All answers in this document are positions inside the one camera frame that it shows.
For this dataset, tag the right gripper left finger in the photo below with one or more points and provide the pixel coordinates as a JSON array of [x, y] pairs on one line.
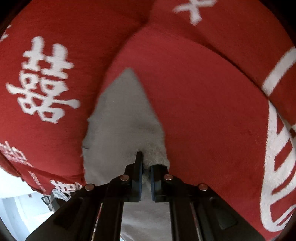
[[94, 212]]

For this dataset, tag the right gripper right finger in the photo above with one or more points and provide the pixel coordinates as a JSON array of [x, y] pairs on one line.
[[198, 212]]

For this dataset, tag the grey knit sweater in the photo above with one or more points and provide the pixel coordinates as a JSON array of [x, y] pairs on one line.
[[122, 124]]

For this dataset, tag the red blanket with white characters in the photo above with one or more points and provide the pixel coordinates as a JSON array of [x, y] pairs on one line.
[[219, 75]]

